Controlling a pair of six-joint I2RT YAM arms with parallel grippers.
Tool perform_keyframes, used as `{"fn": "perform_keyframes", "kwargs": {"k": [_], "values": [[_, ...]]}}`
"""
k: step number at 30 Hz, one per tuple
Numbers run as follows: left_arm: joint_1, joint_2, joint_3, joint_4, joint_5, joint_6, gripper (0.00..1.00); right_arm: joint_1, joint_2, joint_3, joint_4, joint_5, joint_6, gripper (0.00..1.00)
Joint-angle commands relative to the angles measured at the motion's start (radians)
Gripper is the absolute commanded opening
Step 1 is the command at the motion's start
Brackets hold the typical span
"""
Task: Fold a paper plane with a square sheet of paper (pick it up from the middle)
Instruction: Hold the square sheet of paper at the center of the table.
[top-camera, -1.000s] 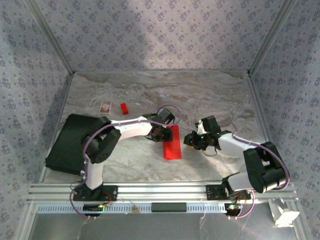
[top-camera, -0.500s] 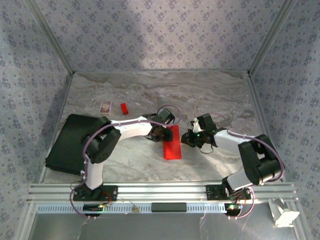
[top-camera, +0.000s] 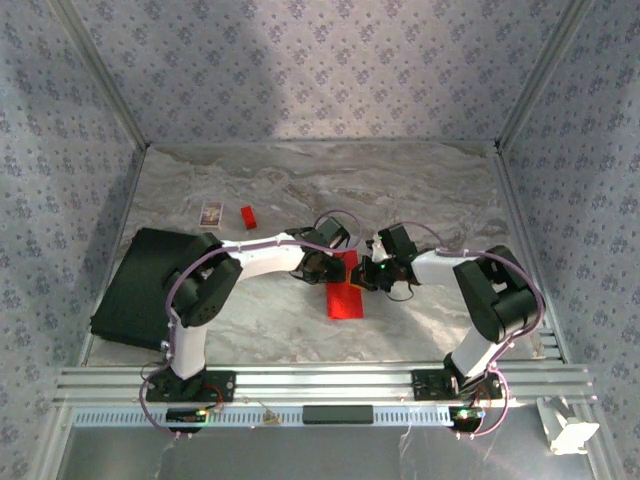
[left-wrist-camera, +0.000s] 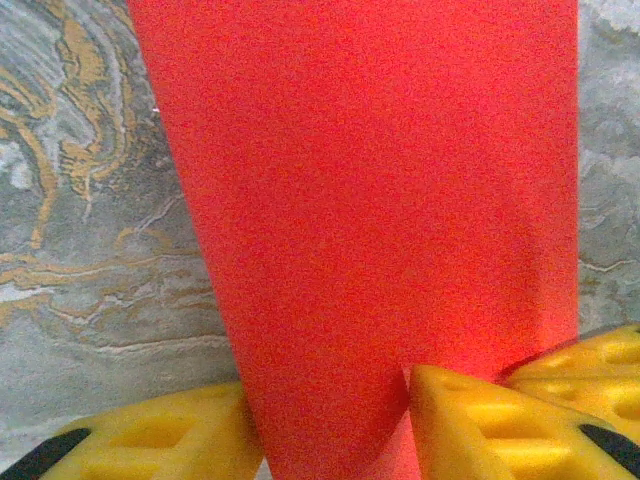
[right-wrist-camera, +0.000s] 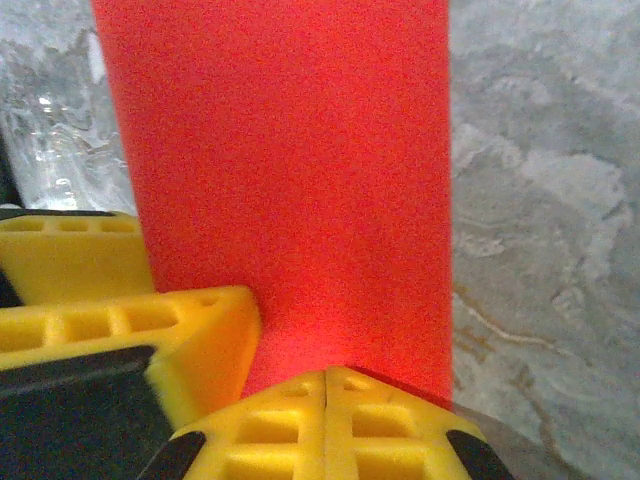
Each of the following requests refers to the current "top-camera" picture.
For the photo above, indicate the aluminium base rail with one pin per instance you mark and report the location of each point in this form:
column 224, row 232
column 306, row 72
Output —
column 325, row 382

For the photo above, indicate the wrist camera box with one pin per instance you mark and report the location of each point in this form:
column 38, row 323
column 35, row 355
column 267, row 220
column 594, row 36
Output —
column 397, row 240
column 330, row 231

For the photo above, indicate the aluminium frame post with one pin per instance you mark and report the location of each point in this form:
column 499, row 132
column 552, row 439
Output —
column 543, row 75
column 103, row 75

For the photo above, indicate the white plastic bracket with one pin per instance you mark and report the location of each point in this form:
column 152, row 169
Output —
column 570, row 435

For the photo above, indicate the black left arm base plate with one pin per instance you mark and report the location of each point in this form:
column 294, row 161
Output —
column 225, row 385

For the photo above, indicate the black rectangular bar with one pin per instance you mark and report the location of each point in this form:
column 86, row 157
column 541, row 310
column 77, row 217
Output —
column 337, row 415

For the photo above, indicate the small tan tag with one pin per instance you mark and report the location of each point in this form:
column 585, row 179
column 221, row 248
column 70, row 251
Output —
column 271, row 419

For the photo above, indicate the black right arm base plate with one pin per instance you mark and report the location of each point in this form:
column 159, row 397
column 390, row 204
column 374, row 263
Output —
column 425, row 385

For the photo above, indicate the small picture card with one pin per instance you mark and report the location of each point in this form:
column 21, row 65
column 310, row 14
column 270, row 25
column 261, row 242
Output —
column 211, row 214

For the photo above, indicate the black mat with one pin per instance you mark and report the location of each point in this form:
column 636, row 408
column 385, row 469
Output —
column 135, row 280

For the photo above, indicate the aluminium table side rail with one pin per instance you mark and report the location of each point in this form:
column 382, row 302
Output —
column 129, row 200
column 515, row 200

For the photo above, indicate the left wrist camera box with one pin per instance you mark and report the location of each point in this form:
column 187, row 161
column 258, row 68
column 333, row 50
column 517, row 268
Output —
column 330, row 231

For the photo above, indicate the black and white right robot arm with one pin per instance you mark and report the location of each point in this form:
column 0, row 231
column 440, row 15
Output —
column 435, row 270

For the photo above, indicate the small red block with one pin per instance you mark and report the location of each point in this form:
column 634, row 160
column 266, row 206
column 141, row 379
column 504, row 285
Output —
column 248, row 217

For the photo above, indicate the red paper sheet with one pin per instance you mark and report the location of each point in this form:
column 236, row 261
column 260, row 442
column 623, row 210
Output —
column 345, row 302

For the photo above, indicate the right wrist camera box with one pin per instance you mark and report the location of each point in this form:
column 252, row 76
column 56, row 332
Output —
column 397, row 240

